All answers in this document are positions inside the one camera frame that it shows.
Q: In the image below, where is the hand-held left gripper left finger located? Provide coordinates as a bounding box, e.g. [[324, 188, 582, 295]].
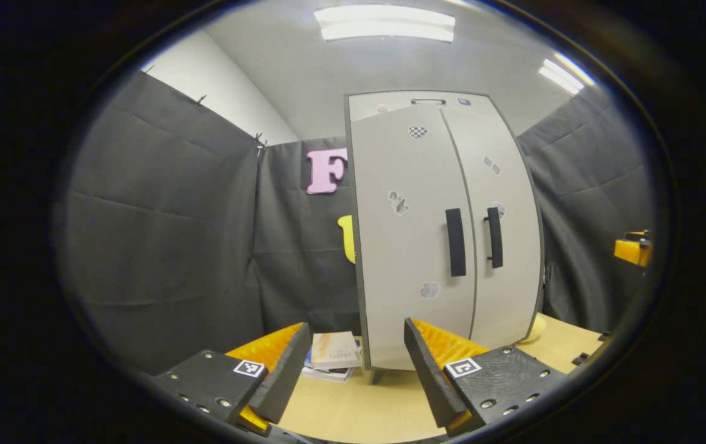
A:
[[154, 322, 311, 435]]

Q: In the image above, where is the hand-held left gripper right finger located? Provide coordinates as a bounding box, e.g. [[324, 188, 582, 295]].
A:
[[404, 317, 569, 437]]

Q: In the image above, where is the grey cabinet door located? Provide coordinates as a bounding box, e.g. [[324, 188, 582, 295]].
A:
[[440, 106, 543, 346], [351, 105, 477, 371]]

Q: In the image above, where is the grey shoe cabinet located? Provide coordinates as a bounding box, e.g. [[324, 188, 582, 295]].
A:
[[345, 91, 544, 384]]

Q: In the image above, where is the stack of books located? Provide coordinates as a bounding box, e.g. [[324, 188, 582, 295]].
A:
[[302, 331, 364, 383]]

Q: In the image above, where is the black backdrop cloth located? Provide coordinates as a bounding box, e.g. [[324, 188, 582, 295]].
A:
[[60, 71, 655, 374]]

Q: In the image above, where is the small ceiling light panel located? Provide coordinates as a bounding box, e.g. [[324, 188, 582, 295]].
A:
[[538, 52, 597, 96]]

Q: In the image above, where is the large ceiling light panel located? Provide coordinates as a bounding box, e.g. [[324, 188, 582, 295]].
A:
[[314, 5, 456, 43]]

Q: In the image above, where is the black door handle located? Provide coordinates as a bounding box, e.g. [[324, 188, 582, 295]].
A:
[[445, 208, 467, 278], [483, 207, 504, 269]]

